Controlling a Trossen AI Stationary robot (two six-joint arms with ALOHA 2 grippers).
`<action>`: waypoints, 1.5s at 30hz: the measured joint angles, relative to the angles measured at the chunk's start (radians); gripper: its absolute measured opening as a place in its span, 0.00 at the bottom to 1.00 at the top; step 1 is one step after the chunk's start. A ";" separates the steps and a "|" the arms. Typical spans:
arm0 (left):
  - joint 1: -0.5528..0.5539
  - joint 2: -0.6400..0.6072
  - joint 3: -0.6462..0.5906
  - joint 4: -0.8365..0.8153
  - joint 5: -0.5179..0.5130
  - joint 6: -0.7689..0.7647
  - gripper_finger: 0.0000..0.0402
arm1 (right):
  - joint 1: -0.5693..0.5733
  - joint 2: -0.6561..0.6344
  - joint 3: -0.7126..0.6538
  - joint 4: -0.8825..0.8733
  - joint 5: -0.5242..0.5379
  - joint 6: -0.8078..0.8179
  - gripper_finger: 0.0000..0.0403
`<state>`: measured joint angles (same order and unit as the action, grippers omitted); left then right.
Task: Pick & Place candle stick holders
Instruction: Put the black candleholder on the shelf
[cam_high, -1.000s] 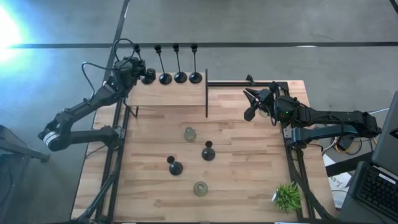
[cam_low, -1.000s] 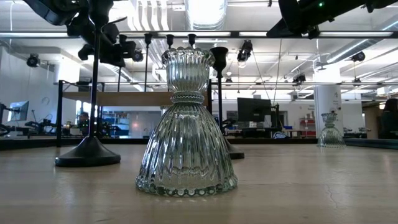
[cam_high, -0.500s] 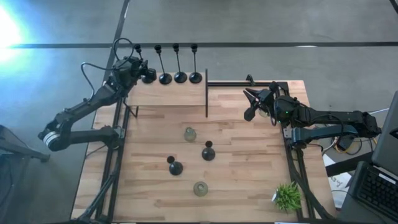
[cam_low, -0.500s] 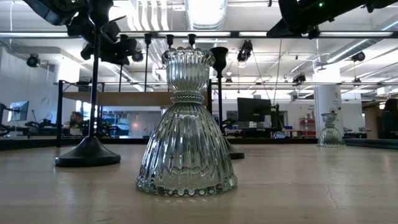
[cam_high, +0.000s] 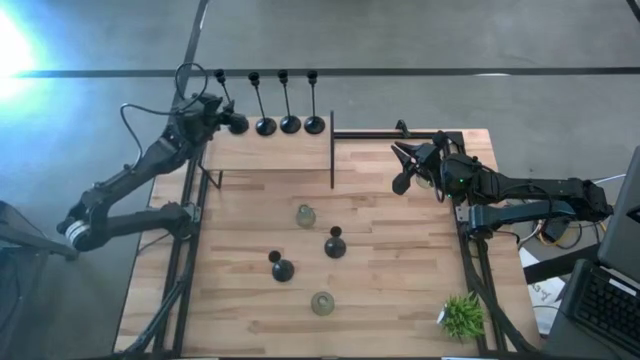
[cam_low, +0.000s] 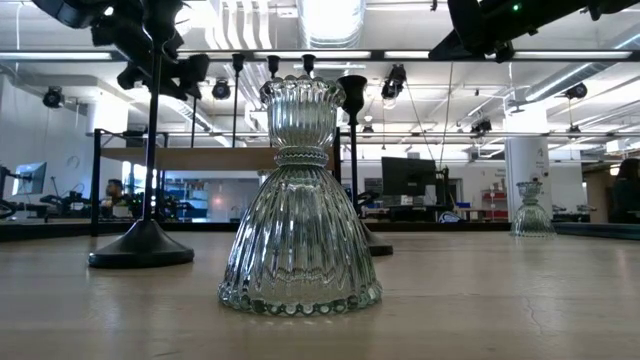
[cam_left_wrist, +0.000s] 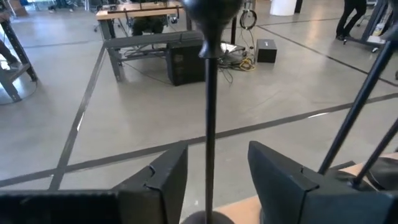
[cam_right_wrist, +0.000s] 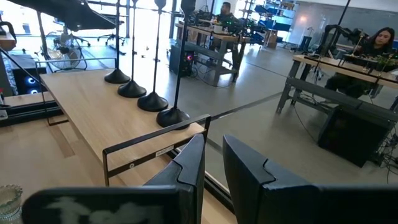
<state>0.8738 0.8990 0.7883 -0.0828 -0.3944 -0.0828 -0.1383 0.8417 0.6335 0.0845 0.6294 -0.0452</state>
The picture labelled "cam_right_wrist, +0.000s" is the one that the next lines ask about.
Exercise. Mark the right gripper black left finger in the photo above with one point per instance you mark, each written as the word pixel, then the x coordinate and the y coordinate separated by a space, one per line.
pixel 124 205

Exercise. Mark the black metal candlestick holder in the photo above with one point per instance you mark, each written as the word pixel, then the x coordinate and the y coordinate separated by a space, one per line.
pixel 132 90
pixel 117 77
pixel 172 118
pixel 152 102

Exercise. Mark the person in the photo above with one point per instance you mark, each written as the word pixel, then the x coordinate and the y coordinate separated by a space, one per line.
pixel 226 11
pixel 382 40

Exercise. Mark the wooden shelf riser black frame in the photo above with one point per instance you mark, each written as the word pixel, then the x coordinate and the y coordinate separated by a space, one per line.
pixel 102 118

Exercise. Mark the white floor fan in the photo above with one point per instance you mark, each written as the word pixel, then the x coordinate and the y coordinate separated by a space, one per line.
pixel 62 51

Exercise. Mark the blue storage shelves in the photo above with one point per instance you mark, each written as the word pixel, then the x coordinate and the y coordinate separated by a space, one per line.
pixel 276 25

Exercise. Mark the background black robot arm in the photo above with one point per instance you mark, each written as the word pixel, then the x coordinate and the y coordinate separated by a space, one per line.
pixel 334 31

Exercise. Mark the wooden workbench grey legs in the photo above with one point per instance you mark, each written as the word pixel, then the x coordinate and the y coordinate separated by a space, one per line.
pixel 329 63
pixel 224 37

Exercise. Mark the black computer with blue lights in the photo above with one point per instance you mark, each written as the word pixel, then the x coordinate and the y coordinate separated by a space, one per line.
pixel 29 81

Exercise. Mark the black equipment case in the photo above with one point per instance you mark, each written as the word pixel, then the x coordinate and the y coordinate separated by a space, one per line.
pixel 354 137

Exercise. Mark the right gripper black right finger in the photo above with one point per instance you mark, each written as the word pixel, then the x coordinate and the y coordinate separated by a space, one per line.
pixel 295 205

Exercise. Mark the clear ribbed glass candle holder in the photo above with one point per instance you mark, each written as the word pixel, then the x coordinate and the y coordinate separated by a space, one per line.
pixel 9 202

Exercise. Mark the black office chair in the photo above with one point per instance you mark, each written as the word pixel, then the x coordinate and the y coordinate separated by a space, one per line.
pixel 110 37

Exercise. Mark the black computer tower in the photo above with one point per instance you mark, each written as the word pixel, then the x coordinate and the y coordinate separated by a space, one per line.
pixel 180 62

